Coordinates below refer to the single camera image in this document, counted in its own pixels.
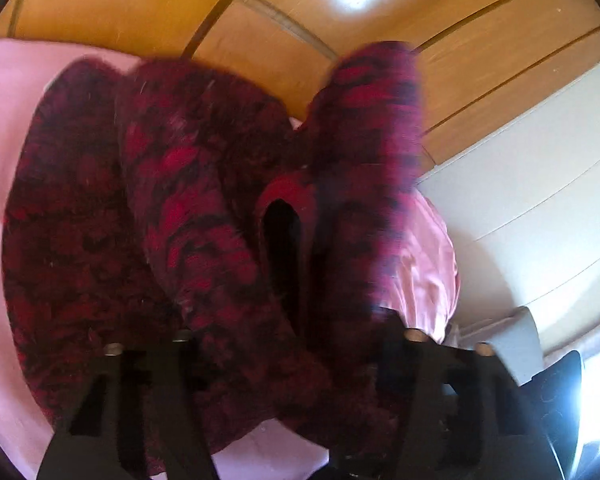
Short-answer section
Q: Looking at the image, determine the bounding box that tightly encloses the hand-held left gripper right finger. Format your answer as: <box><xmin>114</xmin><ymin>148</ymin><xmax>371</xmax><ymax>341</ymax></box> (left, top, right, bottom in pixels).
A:
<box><xmin>370</xmin><ymin>309</ymin><xmax>567</xmax><ymax>480</ymax></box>

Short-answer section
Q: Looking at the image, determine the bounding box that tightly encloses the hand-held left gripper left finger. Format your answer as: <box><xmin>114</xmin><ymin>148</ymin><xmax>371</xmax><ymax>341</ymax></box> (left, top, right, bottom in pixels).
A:
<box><xmin>36</xmin><ymin>329</ymin><xmax>218</xmax><ymax>480</ymax></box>

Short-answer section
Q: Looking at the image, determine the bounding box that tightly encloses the red black patterned knit sweater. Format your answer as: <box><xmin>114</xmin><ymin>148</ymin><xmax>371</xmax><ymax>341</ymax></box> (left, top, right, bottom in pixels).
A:
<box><xmin>0</xmin><ymin>40</ymin><xmax>427</xmax><ymax>480</ymax></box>

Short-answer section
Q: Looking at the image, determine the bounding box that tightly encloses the grey pad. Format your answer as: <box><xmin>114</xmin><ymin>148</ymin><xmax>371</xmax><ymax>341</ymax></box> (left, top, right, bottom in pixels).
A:
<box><xmin>457</xmin><ymin>305</ymin><xmax>545</xmax><ymax>387</ymax></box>

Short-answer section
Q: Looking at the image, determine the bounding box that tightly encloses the wooden panelled headboard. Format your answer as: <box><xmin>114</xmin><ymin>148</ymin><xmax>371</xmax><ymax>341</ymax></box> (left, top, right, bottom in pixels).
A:
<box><xmin>0</xmin><ymin>0</ymin><xmax>600</xmax><ymax>173</ymax></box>

